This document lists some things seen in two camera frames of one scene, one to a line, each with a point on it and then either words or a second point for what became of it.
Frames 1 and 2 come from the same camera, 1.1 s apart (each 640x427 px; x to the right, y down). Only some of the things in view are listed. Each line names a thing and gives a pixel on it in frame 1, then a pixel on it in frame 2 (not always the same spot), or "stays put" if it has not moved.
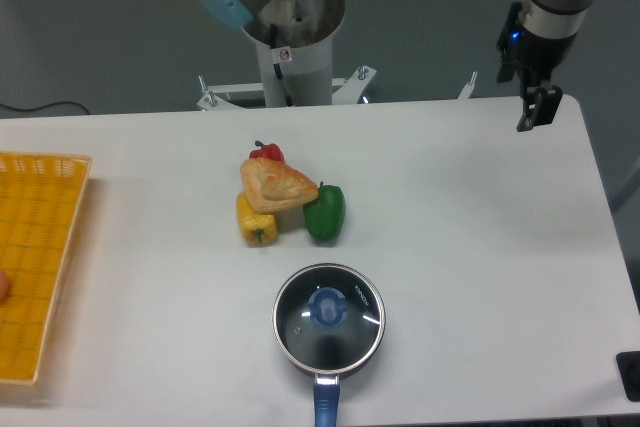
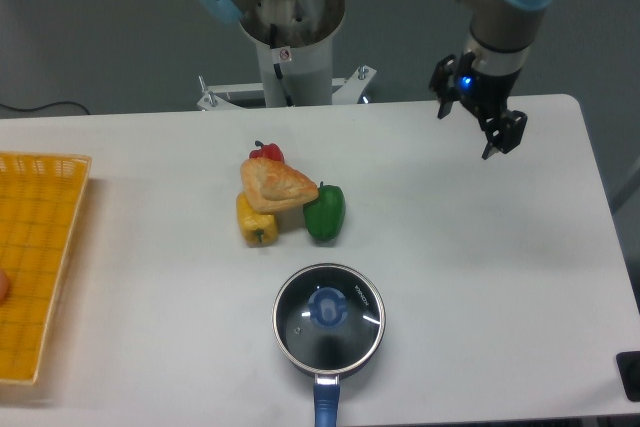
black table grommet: x=628 y=365 stays put
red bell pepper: x=267 y=151 stays put
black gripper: x=537 y=58 -> x=486 y=95
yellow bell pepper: x=257 y=228 stays put
